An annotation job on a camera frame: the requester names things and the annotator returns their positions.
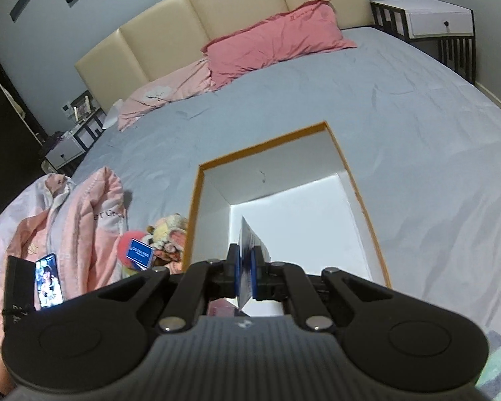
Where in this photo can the beige plush toy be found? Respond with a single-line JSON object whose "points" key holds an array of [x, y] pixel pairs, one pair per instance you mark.
{"points": [[169, 234]]}

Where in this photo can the black rectangular case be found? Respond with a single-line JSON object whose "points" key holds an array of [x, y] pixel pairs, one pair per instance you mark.
{"points": [[20, 288]]}

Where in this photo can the dark pink pillow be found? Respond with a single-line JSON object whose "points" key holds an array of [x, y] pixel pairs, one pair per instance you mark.
{"points": [[275, 37]]}

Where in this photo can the small pink case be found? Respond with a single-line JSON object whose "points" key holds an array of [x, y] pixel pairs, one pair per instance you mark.
{"points": [[221, 309]]}

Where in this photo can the grey wall panel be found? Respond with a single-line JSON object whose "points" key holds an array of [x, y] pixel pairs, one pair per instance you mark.
{"points": [[24, 1]]}

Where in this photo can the light pink pillow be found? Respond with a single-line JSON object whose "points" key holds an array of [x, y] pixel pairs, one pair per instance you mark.
{"points": [[167, 92]]}

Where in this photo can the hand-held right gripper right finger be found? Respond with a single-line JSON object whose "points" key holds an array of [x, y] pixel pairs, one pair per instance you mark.
{"points": [[256, 273]]}

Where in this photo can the orange cardboard box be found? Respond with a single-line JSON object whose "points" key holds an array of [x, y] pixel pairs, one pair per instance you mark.
{"points": [[284, 167]]}

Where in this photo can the pink plush ball toy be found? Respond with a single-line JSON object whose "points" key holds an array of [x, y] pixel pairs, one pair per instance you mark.
{"points": [[125, 242]]}

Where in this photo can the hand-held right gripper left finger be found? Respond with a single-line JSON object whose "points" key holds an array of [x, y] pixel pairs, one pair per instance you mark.
{"points": [[234, 271]]}

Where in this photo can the smartphone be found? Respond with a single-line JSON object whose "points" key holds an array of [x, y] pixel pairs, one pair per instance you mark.
{"points": [[49, 282]]}

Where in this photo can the beige padded headboard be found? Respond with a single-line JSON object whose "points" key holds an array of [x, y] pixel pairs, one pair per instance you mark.
{"points": [[217, 12]]}

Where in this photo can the white black nightstand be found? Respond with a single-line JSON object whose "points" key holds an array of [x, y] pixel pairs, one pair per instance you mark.
{"points": [[73, 144], [434, 21]]}

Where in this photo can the dark wardrobe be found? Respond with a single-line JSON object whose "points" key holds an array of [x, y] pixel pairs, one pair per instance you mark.
{"points": [[0, 133]]}

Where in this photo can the pink white quilt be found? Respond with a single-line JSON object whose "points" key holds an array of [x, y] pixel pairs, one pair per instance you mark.
{"points": [[87, 225]]}

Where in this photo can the grey printed card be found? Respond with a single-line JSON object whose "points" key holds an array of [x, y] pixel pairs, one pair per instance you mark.
{"points": [[250, 236]]}

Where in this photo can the photo frame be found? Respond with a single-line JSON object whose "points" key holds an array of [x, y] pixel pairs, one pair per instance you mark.
{"points": [[82, 107]]}

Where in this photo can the blue printed card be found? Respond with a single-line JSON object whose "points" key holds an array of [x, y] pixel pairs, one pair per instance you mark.
{"points": [[140, 254]]}

